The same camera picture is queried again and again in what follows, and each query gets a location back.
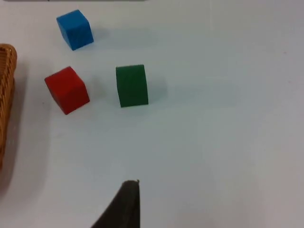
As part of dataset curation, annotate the green cube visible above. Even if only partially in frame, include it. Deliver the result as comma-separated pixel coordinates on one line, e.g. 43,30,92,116
115,64,149,108

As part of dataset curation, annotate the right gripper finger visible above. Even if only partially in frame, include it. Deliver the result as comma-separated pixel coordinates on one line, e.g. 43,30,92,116
90,180,141,228

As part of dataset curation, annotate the red cube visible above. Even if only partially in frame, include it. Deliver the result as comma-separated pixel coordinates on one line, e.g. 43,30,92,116
44,66,91,115

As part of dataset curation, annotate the blue cube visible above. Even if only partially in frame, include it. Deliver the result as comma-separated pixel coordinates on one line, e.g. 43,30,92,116
56,9,94,51

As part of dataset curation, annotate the pale brown wicker basket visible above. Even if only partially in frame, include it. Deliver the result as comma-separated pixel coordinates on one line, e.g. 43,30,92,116
0,43,18,171

